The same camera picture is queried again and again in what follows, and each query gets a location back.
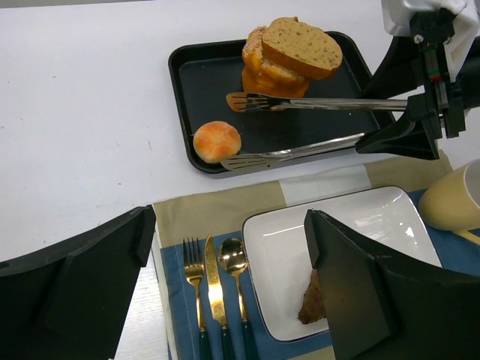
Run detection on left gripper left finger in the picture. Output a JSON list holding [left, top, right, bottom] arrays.
[[1, 205, 156, 359]]

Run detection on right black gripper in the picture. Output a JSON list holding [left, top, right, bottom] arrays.
[[355, 7, 479, 161]]

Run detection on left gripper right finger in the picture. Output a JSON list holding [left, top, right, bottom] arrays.
[[304, 210, 479, 359]]

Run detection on brown chocolate croissant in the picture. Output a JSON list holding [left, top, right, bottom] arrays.
[[298, 269, 326, 325]]

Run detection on metal serving tongs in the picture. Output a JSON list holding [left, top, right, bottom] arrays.
[[215, 92, 407, 173]]

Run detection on stacked bread slices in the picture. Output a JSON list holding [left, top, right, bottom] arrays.
[[241, 16, 343, 98]]

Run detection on white rectangular plate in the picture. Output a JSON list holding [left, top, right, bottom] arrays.
[[242, 186, 441, 342]]

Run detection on yellow ceramic mug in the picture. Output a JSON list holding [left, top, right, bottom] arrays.
[[418, 160, 479, 244]]

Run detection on blue beige placemat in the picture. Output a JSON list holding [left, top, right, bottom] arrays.
[[154, 152, 479, 359]]

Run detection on small round bun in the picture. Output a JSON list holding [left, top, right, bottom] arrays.
[[193, 121, 242, 164]]

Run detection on black baking tray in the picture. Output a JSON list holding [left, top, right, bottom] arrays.
[[169, 40, 395, 174]]

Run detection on gold knife green handle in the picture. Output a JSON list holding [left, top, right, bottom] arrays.
[[204, 235, 235, 360]]

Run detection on gold spoon green handle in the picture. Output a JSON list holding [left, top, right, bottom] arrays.
[[218, 238, 260, 360]]

